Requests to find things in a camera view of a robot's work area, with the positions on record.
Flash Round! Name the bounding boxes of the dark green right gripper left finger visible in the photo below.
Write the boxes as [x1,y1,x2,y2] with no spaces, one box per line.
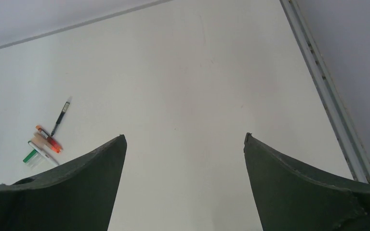
[0,135,127,231]

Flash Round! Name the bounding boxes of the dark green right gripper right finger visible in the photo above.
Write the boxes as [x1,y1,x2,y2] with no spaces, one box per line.
[244,133,370,231]

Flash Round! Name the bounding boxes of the red pen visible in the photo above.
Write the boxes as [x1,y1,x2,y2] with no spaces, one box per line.
[47,136,62,153]

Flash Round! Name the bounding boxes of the white green-tipped pen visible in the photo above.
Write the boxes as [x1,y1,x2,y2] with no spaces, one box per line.
[27,141,60,167]

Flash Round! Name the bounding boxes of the clear pen cap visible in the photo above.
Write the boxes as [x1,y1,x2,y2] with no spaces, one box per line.
[26,153,45,169]

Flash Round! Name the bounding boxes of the orange pen with cap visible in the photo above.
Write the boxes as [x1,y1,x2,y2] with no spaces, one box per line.
[36,125,60,153]

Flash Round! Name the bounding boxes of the green pen cap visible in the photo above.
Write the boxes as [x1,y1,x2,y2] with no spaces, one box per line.
[23,149,37,164]

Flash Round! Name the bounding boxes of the black pen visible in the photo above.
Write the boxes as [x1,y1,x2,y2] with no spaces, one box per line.
[51,96,72,136]

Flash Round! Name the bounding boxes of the aluminium frame rail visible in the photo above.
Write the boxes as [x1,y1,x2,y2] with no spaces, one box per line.
[280,0,370,184]

